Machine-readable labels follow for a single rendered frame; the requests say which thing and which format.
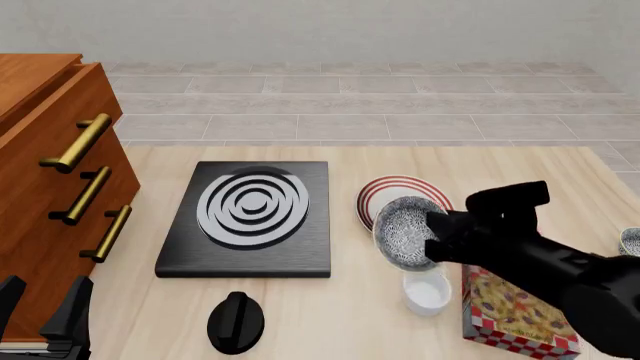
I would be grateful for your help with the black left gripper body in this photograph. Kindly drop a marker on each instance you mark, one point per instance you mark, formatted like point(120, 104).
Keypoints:
point(40, 350)

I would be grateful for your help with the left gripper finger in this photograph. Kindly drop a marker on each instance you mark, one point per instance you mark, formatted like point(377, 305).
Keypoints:
point(11, 300)
point(70, 311)

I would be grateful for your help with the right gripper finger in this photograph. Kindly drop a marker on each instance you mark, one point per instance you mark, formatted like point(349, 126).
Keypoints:
point(436, 225)
point(436, 250)

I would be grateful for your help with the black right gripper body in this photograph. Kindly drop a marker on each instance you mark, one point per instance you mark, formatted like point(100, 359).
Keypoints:
point(475, 240)

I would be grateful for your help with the black patterned bowl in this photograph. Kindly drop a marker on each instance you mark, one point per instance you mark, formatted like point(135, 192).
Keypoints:
point(631, 242)
point(402, 228)

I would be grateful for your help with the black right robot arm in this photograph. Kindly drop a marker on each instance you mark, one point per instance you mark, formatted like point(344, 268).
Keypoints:
point(575, 277)

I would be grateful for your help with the white ramekin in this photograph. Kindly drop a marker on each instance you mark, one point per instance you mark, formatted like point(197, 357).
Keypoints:
point(425, 294)

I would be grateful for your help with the white plate with red rings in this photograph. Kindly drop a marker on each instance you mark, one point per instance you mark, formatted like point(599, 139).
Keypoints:
point(372, 198)

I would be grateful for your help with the flat black stove plate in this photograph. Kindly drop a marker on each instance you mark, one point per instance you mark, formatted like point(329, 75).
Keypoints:
point(250, 258)

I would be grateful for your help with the printed food box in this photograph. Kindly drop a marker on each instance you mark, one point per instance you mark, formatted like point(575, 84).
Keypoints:
point(515, 318)

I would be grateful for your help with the round black stove knob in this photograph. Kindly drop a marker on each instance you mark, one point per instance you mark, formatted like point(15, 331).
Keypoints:
point(235, 326)

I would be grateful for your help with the wooden cabinet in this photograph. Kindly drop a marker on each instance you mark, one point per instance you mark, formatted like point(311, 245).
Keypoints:
point(30, 80)

